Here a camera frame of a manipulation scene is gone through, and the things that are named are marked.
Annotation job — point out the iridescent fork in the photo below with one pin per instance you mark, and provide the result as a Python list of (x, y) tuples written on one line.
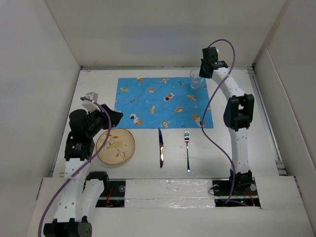
[(187, 139)]

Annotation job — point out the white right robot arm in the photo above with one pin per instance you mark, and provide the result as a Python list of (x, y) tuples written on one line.
[(238, 114)]

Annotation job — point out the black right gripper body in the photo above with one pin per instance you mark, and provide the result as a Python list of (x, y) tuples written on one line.
[(202, 73)]

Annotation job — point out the round bird-painted plate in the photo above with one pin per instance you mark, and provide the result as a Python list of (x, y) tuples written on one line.
[(119, 148)]

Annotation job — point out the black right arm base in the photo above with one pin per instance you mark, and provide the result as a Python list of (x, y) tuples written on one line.
[(241, 196)]

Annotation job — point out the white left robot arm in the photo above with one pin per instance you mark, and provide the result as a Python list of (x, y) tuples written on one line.
[(68, 212)]

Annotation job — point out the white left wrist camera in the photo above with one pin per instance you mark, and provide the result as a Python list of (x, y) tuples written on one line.
[(89, 100)]

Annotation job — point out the clear plastic cup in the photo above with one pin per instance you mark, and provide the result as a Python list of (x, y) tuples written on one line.
[(195, 80)]

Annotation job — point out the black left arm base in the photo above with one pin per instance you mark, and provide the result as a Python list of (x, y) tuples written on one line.
[(114, 197)]

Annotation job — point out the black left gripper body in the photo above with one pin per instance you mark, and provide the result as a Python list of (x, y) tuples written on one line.
[(98, 121)]

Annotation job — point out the iridescent table knife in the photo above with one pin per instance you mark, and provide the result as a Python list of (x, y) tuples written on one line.
[(161, 146)]

